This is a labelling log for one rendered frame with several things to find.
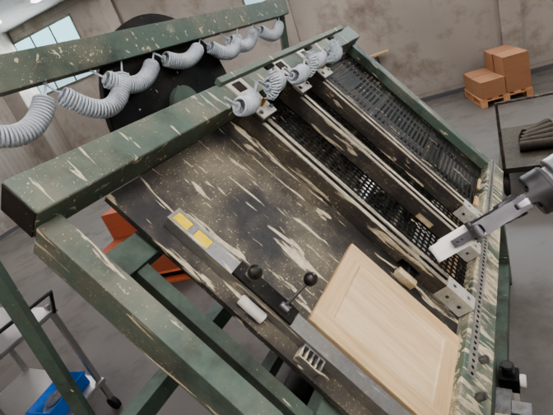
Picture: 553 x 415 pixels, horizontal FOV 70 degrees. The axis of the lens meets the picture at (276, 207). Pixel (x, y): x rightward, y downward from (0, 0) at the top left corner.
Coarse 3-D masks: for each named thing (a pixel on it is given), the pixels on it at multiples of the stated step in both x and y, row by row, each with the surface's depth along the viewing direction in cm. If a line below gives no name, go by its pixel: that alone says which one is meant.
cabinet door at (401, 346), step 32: (352, 256) 131; (352, 288) 123; (384, 288) 130; (320, 320) 109; (352, 320) 115; (384, 320) 121; (416, 320) 129; (352, 352) 108; (384, 352) 114; (416, 352) 120; (448, 352) 127; (384, 384) 107; (416, 384) 113; (448, 384) 119
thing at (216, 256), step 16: (176, 224) 101; (192, 240) 101; (208, 256) 101; (224, 256) 103; (224, 272) 102; (240, 288) 102; (256, 304) 102; (272, 320) 102; (304, 320) 103; (288, 336) 102; (304, 336) 101; (320, 336) 103; (320, 352) 100; (336, 352) 102; (336, 368) 100; (352, 368) 102; (352, 384) 100; (368, 384) 102; (368, 400) 100; (384, 400) 101
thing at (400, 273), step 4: (400, 268) 137; (396, 272) 138; (400, 272) 136; (404, 272) 138; (396, 276) 138; (400, 276) 137; (404, 276) 136; (408, 276) 137; (400, 280) 138; (404, 280) 137; (408, 280) 136; (412, 280) 137; (404, 284) 138; (408, 284) 137; (412, 284) 136; (408, 288) 138
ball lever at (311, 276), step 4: (308, 272) 99; (312, 272) 99; (304, 276) 99; (308, 276) 98; (312, 276) 98; (316, 276) 98; (304, 280) 98; (308, 280) 98; (312, 280) 97; (316, 280) 98; (304, 284) 99; (308, 284) 98; (312, 284) 98; (300, 288) 100; (296, 292) 100; (292, 296) 100; (296, 296) 100; (288, 300) 101; (292, 300) 100; (280, 304) 101; (284, 304) 101; (288, 304) 101; (280, 308) 101; (284, 308) 100; (288, 308) 101
